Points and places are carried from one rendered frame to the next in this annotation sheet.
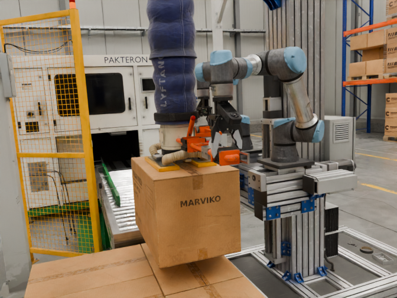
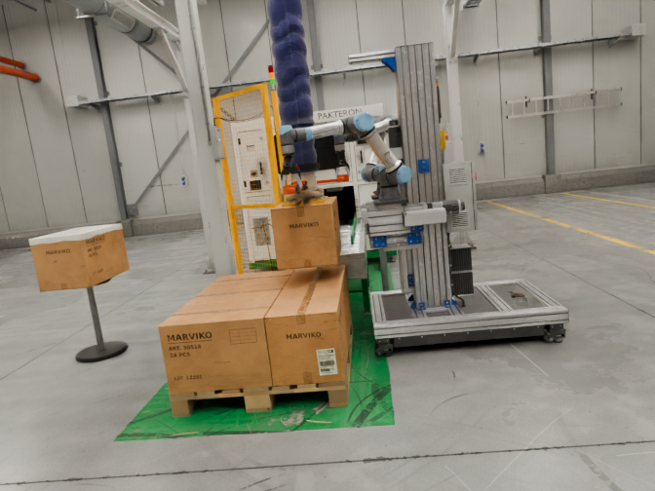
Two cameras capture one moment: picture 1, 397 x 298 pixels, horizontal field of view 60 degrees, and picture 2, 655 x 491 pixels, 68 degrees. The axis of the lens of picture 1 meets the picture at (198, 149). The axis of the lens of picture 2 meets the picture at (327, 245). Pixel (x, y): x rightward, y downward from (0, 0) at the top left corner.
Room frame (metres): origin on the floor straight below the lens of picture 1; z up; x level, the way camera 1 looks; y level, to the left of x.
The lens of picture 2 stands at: (-1.30, -1.43, 1.32)
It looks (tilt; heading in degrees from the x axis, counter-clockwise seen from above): 9 degrees down; 25
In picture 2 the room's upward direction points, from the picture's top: 6 degrees counter-clockwise
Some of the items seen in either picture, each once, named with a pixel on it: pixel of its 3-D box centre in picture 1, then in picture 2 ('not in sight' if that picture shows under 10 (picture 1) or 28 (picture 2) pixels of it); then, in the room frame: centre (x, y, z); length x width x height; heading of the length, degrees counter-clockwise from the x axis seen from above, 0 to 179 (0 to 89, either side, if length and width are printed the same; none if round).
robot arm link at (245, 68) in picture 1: (233, 68); (301, 134); (1.28, -0.14, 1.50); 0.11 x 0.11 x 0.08; 50
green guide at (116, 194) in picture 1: (105, 180); not in sight; (3.45, 0.98, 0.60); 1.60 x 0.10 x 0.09; 19
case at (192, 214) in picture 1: (180, 200); (309, 230); (1.74, 0.11, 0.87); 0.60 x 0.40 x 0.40; 20
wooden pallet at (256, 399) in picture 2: not in sight; (276, 357); (1.37, 0.28, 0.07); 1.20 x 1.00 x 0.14; 19
